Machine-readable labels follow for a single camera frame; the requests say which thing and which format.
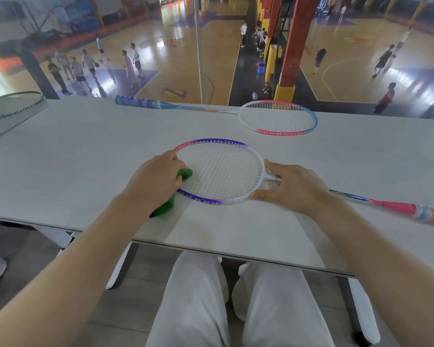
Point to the white table leg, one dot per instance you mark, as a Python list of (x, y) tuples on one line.
[(119, 267), (56, 234), (363, 310)]

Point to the metal window mullion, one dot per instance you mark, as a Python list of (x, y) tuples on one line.
[(199, 50)]

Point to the person's right forearm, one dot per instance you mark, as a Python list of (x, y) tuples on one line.
[(390, 274)]

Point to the red pillar with yellow base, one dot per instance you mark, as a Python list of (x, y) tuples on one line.
[(294, 46)]

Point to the yellow padded post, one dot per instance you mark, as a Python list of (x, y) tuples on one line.
[(271, 63)]

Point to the green badminton racket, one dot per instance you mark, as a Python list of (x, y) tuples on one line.
[(14, 104)]

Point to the person's left hand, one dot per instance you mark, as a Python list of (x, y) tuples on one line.
[(155, 184)]

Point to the blue bin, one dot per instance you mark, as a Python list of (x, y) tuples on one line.
[(261, 67)]

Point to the person's white trousers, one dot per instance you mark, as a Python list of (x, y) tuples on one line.
[(191, 307)]

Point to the person's right hand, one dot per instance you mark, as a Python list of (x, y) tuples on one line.
[(296, 191)]

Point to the dark hoop post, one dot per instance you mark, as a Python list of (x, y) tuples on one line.
[(36, 72)]

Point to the person's left forearm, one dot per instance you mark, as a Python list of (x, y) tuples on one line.
[(58, 281)]

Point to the purple pink badminton racket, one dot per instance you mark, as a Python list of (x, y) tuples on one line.
[(401, 207)]

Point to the green black cleaning cloth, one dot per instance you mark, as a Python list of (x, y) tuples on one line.
[(166, 207)]

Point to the group of distant people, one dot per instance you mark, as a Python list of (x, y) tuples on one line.
[(135, 59)]

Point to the pink blue badminton racket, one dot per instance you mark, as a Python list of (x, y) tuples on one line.
[(137, 101)]

